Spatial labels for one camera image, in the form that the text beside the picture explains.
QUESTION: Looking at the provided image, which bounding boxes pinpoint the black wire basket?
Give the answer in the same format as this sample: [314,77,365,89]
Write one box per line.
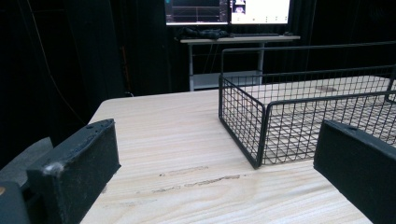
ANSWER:
[218,41,396,170]

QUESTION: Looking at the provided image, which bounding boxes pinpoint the black curtain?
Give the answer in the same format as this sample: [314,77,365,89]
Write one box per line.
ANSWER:
[0,0,396,171]

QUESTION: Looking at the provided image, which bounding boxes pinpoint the dark cloth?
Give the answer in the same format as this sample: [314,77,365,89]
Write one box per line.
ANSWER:
[176,26,231,40]

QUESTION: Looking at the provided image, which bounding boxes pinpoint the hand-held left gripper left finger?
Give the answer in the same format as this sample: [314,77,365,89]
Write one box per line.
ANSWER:
[25,118,121,224]

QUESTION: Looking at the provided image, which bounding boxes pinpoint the white standing desk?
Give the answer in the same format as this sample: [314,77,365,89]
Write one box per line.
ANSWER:
[179,35,302,92]

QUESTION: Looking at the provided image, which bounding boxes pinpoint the thin hanging cable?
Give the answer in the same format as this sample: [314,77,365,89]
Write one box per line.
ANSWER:
[25,0,87,125]

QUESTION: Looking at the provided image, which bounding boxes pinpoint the black keyboard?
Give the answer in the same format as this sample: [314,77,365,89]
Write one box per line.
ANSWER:
[230,32,280,38]

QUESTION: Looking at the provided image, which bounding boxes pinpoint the monitor with white screen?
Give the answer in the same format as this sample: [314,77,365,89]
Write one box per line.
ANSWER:
[230,0,291,25]

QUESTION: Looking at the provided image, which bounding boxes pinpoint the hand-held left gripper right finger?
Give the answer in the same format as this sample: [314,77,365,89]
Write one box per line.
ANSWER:
[313,119,396,224]

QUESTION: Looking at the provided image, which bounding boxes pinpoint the monitor with dark screen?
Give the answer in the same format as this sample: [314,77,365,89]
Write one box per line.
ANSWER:
[164,0,230,26]

